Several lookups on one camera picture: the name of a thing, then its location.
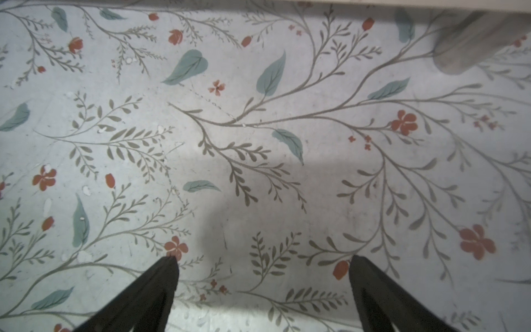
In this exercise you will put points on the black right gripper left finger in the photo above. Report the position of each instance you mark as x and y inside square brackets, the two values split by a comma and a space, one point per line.
[144, 305]

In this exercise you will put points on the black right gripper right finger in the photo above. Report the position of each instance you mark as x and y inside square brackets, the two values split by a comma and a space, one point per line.
[383, 305]

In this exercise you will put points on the white two-tier shelf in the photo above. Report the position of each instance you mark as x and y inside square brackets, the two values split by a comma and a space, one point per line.
[489, 27]

